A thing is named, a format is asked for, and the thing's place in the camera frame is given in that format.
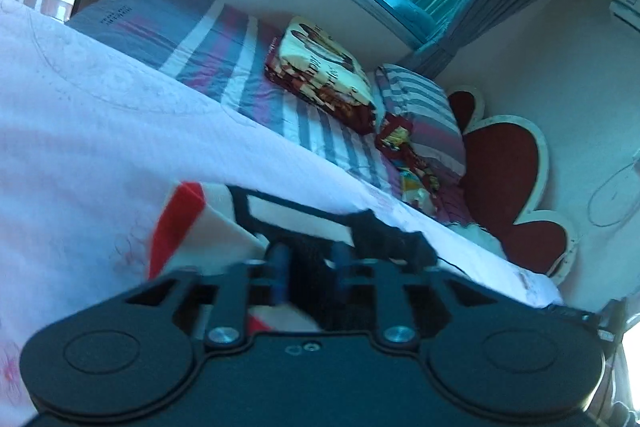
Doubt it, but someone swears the red and white headboard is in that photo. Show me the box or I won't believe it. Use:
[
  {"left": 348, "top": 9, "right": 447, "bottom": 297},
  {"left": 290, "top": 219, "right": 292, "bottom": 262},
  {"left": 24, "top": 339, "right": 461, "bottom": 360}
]
[{"left": 445, "top": 87, "right": 579, "bottom": 281}]

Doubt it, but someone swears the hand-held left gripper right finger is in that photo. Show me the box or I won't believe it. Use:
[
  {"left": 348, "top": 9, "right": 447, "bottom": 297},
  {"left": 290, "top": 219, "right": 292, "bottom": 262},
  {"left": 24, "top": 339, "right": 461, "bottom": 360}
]
[{"left": 330, "top": 242, "right": 501, "bottom": 347}]

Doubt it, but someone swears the striped knit sweater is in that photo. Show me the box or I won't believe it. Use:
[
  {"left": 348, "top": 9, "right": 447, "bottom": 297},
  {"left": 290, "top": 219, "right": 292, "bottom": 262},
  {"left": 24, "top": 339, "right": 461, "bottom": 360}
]
[{"left": 147, "top": 181, "right": 437, "bottom": 334}]

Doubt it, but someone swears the hanging wall cable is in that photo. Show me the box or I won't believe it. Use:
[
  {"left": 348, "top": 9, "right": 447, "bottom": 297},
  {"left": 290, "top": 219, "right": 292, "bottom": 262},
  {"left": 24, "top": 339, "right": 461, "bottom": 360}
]
[{"left": 587, "top": 156, "right": 640, "bottom": 228}]

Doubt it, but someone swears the striped bed sheet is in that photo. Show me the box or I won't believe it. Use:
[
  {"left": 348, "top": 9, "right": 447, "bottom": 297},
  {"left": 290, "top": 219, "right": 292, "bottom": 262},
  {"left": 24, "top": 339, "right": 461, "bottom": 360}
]
[{"left": 66, "top": 0, "right": 476, "bottom": 228}]

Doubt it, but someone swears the white air conditioner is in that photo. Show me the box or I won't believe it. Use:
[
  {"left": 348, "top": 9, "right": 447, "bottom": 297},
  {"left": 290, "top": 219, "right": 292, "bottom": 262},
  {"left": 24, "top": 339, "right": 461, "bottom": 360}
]
[{"left": 608, "top": 0, "right": 640, "bottom": 31}]

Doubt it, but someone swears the striped pillow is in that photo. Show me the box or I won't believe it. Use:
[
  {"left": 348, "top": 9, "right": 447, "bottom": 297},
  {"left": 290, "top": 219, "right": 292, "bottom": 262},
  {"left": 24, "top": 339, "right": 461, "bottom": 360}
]
[{"left": 374, "top": 63, "right": 468, "bottom": 188}]

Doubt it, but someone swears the floral bed sheet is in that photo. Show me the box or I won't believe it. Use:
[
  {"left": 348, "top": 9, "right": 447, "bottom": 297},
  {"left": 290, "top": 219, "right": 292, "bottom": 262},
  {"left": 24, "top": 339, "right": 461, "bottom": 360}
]
[{"left": 0, "top": 0, "right": 564, "bottom": 427}]

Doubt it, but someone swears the folded printed blanket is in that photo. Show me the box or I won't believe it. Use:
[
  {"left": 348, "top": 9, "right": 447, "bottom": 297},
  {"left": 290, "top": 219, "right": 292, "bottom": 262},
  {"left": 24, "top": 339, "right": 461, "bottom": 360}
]
[{"left": 265, "top": 16, "right": 379, "bottom": 136}]

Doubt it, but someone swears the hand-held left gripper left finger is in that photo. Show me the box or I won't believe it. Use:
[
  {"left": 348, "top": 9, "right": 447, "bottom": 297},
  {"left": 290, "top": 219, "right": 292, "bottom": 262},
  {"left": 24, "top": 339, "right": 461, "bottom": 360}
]
[{"left": 125, "top": 242, "right": 296, "bottom": 351}]

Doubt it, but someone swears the red printed cloth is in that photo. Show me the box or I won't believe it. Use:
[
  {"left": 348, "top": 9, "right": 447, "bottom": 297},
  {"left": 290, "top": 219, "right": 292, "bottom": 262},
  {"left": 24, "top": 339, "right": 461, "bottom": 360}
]
[{"left": 376, "top": 112, "right": 443, "bottom": 210}]

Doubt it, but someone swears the teal cushion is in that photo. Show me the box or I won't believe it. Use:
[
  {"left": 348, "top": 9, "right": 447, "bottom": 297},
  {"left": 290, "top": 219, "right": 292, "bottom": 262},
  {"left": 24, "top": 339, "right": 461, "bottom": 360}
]
[{"left": 370, "top": 0, "right": 437, "bottom": 38}]

